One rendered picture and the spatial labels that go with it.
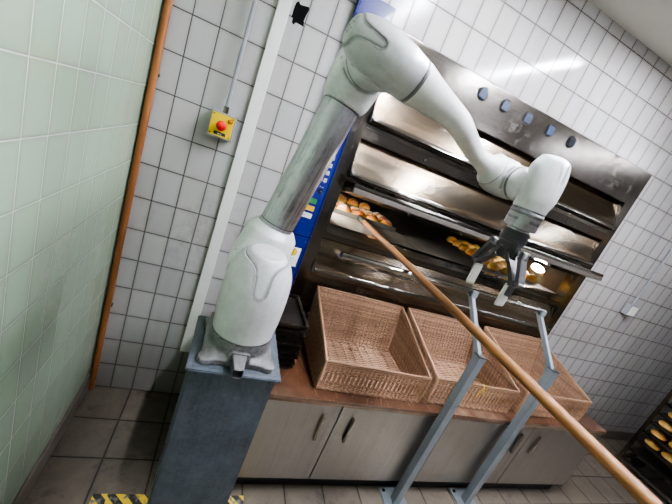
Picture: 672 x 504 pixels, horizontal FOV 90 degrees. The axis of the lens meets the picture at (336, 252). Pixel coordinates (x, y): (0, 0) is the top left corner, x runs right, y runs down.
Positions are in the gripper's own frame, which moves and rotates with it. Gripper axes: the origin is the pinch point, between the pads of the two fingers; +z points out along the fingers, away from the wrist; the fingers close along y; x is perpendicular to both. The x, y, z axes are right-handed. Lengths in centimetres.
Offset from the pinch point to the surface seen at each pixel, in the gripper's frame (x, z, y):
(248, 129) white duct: -74, -17, -84
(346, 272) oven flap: -7, 37, -81
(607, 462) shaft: 1.4, 13.2, 45.7
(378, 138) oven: -16, -33, -84
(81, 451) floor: -108, 130, -47
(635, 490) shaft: 1, 13, 51
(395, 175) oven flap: 0, -19, -84
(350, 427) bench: -3, 87, -26
